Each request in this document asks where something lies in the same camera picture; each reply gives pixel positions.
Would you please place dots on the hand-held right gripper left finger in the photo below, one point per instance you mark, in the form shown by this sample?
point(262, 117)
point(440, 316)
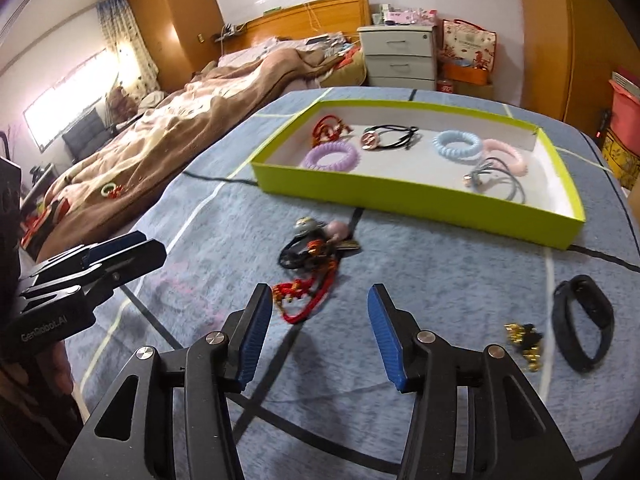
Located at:
point(247, 340)

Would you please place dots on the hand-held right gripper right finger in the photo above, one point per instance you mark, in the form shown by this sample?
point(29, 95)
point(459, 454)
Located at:
point(390, 340)

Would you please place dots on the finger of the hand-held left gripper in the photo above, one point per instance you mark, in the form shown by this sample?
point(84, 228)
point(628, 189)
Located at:
point(115, 247)
point(142, 257)

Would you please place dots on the green shallow cardboard box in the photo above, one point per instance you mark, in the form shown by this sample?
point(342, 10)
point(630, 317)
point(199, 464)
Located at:
point(400, 200)

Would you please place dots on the person's left hand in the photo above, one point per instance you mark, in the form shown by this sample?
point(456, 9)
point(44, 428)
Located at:
point(62, 380)

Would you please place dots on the blue plaid bedsheet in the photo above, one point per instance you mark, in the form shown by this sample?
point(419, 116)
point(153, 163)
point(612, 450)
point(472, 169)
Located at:
point(320, 410)

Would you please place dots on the grey chair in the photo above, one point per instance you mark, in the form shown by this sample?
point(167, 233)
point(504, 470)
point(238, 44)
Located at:
point(87, 135)

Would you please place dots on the black gold hair clip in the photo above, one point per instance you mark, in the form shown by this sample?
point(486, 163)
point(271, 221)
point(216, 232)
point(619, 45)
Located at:
point(525, 345)

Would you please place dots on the brown teddy bear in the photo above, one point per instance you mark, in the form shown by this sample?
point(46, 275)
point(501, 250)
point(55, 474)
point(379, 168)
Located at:
point(122, 102)

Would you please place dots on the window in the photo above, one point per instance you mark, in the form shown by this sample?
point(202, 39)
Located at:
point(65, 100)

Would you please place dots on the brown blanket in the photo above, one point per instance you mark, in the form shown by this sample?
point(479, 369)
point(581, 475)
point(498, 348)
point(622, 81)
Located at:
point(200, 110)

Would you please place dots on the black wristband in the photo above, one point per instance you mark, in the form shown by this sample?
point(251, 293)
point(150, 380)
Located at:
point(562, 330)

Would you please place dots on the floral curtain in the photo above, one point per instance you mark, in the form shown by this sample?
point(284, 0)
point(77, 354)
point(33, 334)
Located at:
point(135, 50)

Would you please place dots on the wooden wardrobe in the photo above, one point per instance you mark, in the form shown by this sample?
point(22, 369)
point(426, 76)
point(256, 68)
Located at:
point(175, 20)

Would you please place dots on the red can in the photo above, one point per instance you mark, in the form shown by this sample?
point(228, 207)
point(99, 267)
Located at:
point(446, 86)

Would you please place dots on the white drawer nightstand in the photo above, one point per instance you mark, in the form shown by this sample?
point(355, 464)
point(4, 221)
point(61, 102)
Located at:
point(400, 65)

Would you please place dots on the orange box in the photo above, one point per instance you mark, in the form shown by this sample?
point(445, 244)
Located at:
point(465, 75)

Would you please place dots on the yellow box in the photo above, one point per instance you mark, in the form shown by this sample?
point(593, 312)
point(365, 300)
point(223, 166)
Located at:
point(622, 155)

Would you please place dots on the wooden headboard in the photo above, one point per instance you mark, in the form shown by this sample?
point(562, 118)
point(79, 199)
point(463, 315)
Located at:
point(325, 17)

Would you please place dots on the red black tool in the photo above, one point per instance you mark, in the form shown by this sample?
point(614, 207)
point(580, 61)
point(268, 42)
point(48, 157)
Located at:
point(604, 124)

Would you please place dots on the red floral gift bag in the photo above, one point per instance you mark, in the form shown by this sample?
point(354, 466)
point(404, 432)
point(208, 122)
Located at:
point(467, 42)

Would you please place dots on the pink box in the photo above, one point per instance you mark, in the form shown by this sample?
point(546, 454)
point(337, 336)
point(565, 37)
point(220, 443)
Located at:
point(410, 16)

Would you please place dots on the pink plastic bin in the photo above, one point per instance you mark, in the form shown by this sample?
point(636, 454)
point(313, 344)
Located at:
point(627, 110)

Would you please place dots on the wooden door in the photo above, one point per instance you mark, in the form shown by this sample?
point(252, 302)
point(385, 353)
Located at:
point(550, 35)

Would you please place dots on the patterned flat box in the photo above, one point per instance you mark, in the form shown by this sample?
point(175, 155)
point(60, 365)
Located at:
point(627, 79)

